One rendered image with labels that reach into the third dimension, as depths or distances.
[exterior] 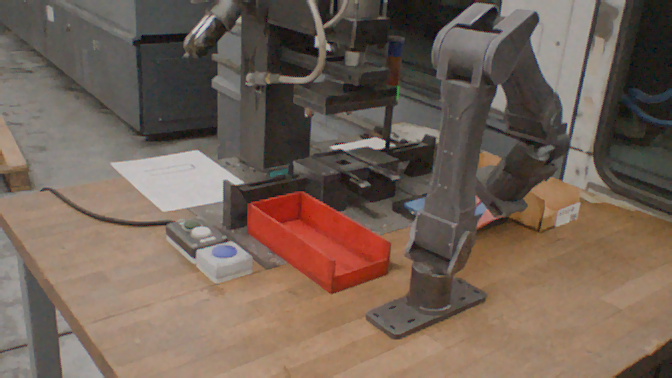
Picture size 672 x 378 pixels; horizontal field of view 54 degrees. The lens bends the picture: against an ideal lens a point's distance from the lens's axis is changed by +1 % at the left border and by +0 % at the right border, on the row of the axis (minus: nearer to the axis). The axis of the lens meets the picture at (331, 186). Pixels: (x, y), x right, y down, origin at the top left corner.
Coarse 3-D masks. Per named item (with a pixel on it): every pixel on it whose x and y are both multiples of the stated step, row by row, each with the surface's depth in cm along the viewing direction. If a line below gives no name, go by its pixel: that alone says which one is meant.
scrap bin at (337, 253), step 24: (264, 216) 114; (288, 216) 125; (312, 216) 123; (336, 216) 117; (264, 240) 116; (288, 240) 110; (312, 240) 118; (336, 240) 119; (360, 240) 113; (384, 240) 108; (312, 264) 105; (336, 264) 111; (360, 264) 111; (384, 264) 108; (336, 288) 103
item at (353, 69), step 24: (288, 48) 140; (312, 48) 143; (360, 48) 125; (336, 72) 127; (360, 72) 122; (384, 72) 126; (312, 96) 123; (336, 96) 122; (360, 96) 125; (384, 96) 129
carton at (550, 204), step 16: (480, 160) 150; (496, 160) 148; (544, 192) 140; (560, 192) 137; (576, 192) 134; (528, 208) 130; (544, 208) 127; (560, 208) 137; (576, 208) 134; (528, 224) 130; (544, 224) 129; (560, 224) 133
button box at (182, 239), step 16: (80, 208) 124; (128, 224) 120; (144, 224) 120; (160, 224) 121; (176, 224) 115; (208, 224) 116; (176, 240) 113; (192, 240) 110; (208, 240) 110; (224, 240) 111; (192, 256) 109
